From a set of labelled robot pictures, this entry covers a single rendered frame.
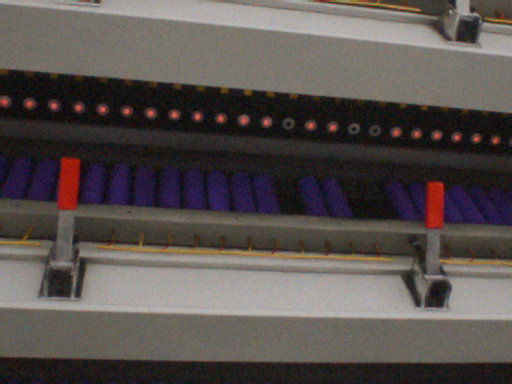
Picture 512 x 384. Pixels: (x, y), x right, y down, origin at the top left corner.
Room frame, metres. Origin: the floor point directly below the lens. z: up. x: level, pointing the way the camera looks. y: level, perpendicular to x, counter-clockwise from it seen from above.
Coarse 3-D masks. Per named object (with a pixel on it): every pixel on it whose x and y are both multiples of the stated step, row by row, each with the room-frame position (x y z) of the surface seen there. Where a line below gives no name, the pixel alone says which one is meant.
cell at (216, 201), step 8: (208, 176) 0.61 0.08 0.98; (216, 176) 0.61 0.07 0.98; (224, 176) 0.61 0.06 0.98; (208, 184) 0.60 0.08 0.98; (216, 184) 0.60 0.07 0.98; (224, 184) 0.60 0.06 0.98; (208, 192) 0.59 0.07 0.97; (216, 192) 0.58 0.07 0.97; (224, 192) 0.59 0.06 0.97; (208, 200) 0.58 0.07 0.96; (216, 200) 0.57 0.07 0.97; (224, 200) 0.57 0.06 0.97; (208, 208) 0.57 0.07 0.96; (216, 208) 0.56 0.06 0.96; (224, 208) 0.56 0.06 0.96
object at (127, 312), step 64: (0, 128) 0.60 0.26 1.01; (64, 128) 0.61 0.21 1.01; (128, 128) 0.62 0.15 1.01; (192, 256) 0.53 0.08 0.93; (256, 256) 0.54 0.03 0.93; (384, 256) 0.57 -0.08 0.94; (448, 256) 0.59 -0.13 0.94; (0, 320) 0.45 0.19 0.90; (64, 320) 0.46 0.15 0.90; (128, 320) 0.46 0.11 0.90; (192, 320) 0.47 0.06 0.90; (256, 320) 0.48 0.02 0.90; (320, 320) 0.49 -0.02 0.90; (384, 320) 0.50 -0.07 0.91; (448, 320) 0.51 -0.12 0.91
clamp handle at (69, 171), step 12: (60, 168) 0.48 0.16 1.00; (72, 168) 0.48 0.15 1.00; (60, 180) 0.47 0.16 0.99; (72, 180) 0.48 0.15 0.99; (60, 192) 0.47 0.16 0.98; (72, 192) 0.47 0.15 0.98; (60, 204) 0.47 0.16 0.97; (72, 204) 0.47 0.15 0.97; (60, 216) 0.47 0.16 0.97; (72, 216) 0.47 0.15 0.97; (60, 228) 0.47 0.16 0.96; (72, 228) 0.47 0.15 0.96; (60, 240) 0.47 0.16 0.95; (72, 240) 0.47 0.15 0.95; (60, 252) 0.47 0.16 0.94
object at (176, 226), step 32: (0, 224) 0.51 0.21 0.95; (32, 224) 0.51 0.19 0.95; (96, 224) 0.52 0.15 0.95; (128, 224) 0.52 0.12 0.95; (160, 224) 0.53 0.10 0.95; (192, 224) 0.53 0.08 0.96; (224, 224) 0.54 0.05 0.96; (256, 224) 0.54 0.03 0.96; (288, 224) 0.55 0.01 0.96; (320, 224) 0.56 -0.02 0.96; (352, 224) 0.56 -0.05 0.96; (384, 224) 0.57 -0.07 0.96; (416, 224) 0.58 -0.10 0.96; (448, 224) 0.59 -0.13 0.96; (480, 224) 0.60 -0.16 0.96; (288, 256) 0.53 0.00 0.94; (320, 256) 0.54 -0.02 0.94
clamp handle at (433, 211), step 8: (432, 184) 0.53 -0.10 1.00; (440, 184) 0.54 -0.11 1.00; (432, 192) 0.53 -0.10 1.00; (440, 192) 0.53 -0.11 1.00; (432, 200) 0.53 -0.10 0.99; (440, 200) 0.53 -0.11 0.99; (424, 208) 0.54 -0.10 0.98; (432, 208) 0.53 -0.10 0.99; (440, 208) 0.53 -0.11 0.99; (424, 216) 0.53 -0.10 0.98; (432, 216) 0.53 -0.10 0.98; (440, 216) 0.53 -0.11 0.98; (424, 224) 0.53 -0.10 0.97; (432, 224) 0.53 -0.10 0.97; (440, 224) 0.53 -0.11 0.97; (432, 232) 0.53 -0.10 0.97; (432, 240) 0.53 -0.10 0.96; (432, 248) 0.53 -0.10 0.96; (432, 256) 0.52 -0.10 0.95; (432, 264) 0.52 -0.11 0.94; (424, 272) 0.53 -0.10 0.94; (432, 272) 0.52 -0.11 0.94
